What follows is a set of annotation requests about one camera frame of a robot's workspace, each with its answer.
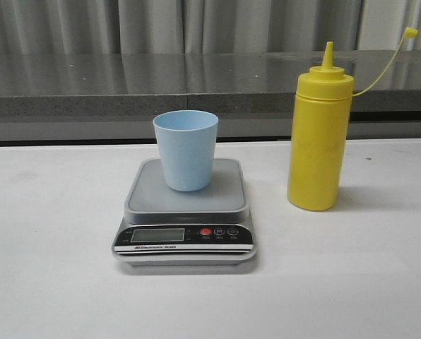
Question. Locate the yellow squeeze bottle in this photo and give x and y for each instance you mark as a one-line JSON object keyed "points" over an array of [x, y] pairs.
{"points": [[323, 102]]}

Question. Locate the light blue plastic cup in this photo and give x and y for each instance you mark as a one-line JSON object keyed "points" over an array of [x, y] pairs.
{"points": [[186, 141]]}

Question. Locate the grey stone counter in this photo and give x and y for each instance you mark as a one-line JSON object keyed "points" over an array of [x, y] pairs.
{"points": [[112, 98]]}

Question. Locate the silver digital kitchen scale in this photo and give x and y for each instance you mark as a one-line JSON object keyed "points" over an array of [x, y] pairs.
{"points": [[206, 230]]}

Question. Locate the grey curtain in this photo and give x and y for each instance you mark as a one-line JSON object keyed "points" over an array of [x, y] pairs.
{"points": [[203, 27]]}

